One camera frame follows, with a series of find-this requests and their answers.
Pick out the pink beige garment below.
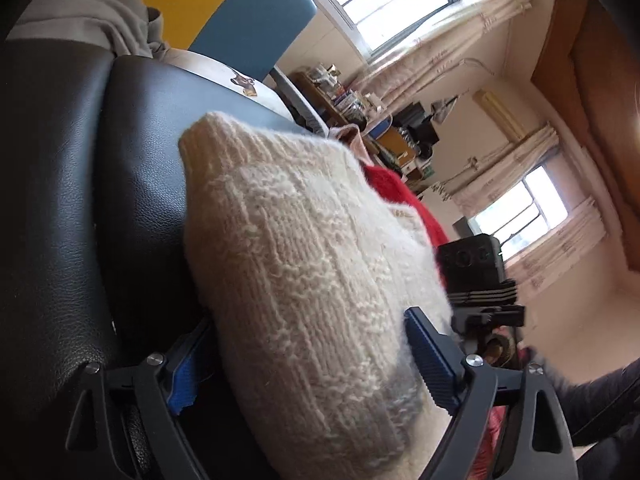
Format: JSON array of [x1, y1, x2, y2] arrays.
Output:
[[329, 124, 374, 166]]

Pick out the black action camera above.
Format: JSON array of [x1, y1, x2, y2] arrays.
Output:
[[436, 234, 518, 308]]

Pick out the dark sleeved forearm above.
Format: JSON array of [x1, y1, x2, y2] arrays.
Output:
[[528, 350, 639, 479]]

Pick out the cream knitted sweater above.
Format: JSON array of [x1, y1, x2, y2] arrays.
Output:
[[179, 113, 451, 479]]

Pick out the grey hoodie garment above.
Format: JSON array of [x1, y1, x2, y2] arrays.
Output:
[[8, 0, 168, 58]]

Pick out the wall air conditioner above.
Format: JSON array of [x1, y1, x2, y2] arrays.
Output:
[[473, 89, 527, 143]]

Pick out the red fuzzy garment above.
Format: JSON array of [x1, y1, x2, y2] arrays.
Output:
[[360, 162, 449, 249]]

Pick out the beige patterned curtain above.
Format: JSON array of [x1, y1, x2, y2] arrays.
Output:
[[349, 0, 532, 113]]

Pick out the small keychain charm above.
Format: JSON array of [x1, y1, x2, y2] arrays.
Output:
[[231, 72, 257, 98]]

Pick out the cluttered wooden shelf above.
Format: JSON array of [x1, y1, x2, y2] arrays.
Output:
[[291, 68, 439, 181]]

